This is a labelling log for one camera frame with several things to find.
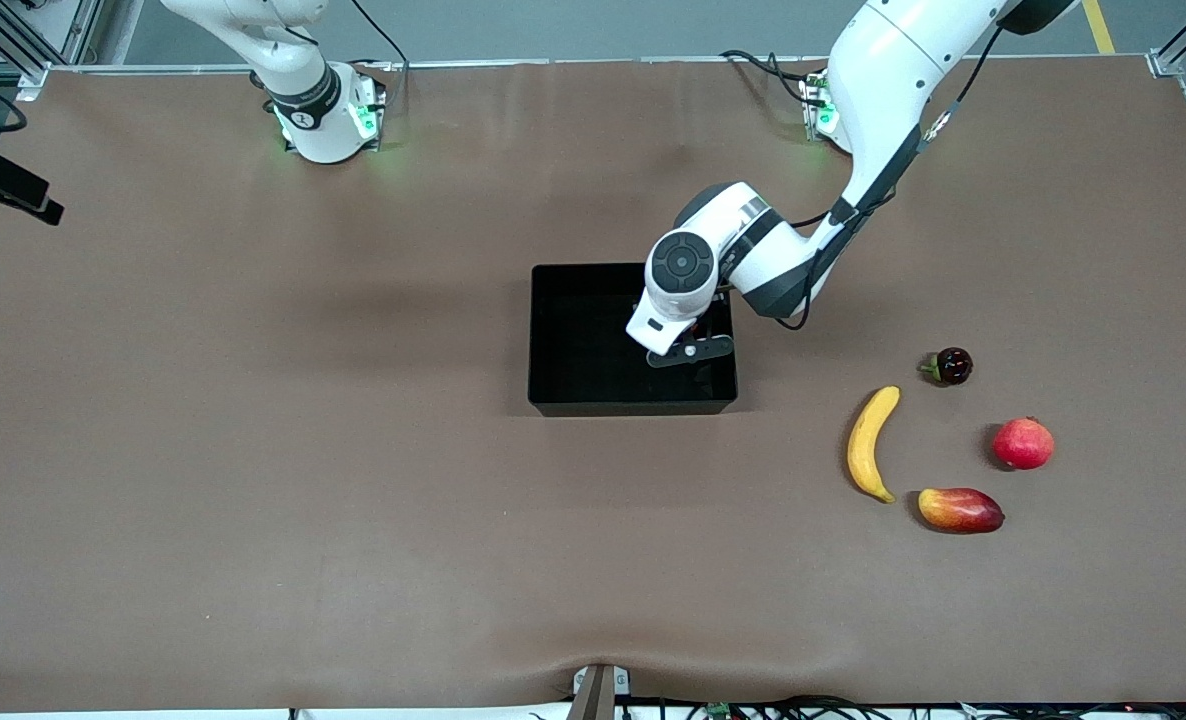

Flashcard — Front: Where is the black plastic box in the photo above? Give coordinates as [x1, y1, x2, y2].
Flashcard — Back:
[528, 263, 739, 418]

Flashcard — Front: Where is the yellow banana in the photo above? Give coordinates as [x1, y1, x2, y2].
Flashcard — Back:
[846, 385, 902, 504]

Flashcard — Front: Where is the dark purple mangosteen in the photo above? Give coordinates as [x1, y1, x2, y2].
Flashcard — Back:
[919, 346, 975, 388]

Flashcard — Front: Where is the red yellow mango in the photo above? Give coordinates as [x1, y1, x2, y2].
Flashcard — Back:
[917, 487, 1006, 536]

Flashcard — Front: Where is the red pomegranate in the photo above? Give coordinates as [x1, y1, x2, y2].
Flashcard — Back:
[991, 416, 1056, 472]

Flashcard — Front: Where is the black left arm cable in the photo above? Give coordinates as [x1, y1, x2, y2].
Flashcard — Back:
[788, 20, 1004, 333]

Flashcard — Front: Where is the black left base cable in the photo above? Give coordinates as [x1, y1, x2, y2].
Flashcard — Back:
[719, 48, 829, 106]

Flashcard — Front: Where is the black base cable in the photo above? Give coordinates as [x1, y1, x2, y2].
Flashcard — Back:
[719, 48, 829, 106]
[343, 0, 411, 101]

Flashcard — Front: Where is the metal table clamp bracket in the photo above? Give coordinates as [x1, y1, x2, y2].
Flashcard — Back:
[571, 664, 634, 720]

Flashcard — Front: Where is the black right base cable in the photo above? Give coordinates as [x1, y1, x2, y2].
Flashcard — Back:
[343, 0, 411, 101]

